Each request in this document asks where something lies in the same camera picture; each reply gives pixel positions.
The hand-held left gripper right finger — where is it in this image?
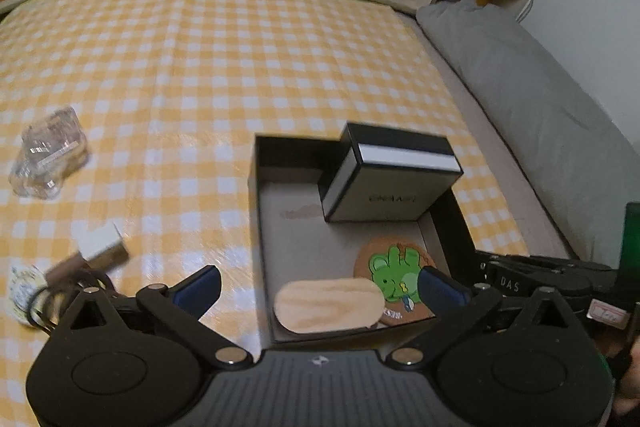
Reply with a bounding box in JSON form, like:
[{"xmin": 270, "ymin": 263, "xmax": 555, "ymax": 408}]
[{"xmin": 380, "ymin": 265, "xmax": 592, "ymax": 371}]

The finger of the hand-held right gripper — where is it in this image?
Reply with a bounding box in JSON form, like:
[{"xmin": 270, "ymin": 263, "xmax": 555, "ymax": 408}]
[{"xmin": 475, "ymin": 250, "xmax": 622, "ymax": 309}]

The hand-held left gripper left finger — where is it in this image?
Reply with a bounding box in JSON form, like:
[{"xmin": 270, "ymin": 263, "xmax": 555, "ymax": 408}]
[{"xmin": 52, "ymin": 265, "xmax": 252, "ymax": 371}]

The round cork coaster green frog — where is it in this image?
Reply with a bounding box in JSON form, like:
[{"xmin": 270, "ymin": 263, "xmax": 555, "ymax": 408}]
[{"xmin": 353, "ymin": 241, "xmax": 437, "ymax": 321}]

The small white wooden block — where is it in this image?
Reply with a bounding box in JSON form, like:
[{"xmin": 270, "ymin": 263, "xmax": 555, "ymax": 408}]
[{"xmin": 74, "ymin": 222, "xmax": 127, "ymax": 269}]

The white gift box black trim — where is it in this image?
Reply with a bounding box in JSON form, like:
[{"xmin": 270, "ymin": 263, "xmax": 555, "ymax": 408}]
[{"xmin": 317, "ymin": 122, "xmax": 464, "ymax": 224}]

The oval wooden block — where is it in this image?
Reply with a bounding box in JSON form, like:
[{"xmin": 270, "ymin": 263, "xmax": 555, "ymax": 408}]
[{"xmin": 272, "ymin": 277, "xmax": 384, "ymax": 336}]

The black cardboard box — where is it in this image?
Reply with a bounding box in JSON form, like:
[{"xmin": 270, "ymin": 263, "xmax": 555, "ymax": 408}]
[{"xmin": 254, "ymin": 132, "xmax": 482, "ymax": 344}]

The brown hair claw clip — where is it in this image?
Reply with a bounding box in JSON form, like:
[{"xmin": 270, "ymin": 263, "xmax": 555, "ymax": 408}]
[{"xmin": 25, "ymin": 256, "xmax": 118, "ymax": 334}]

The clear plastic case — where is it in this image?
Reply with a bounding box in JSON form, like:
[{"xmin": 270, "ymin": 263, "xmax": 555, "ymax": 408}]
[{"xmin": 8, "ymin": 105, "xmax": 91, "ymax": 200}]

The grey pillow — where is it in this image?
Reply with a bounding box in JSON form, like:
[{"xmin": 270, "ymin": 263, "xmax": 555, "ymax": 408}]
[{"xmin": 416, "ymin": 0, "xmax": 640, "ymax": 269}]

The yellow checkered blanket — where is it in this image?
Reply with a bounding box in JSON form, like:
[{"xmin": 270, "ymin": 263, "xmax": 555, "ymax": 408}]
[{"xmin": 0, "ymin": 0, "xmax": 531, "ymax": 427}]

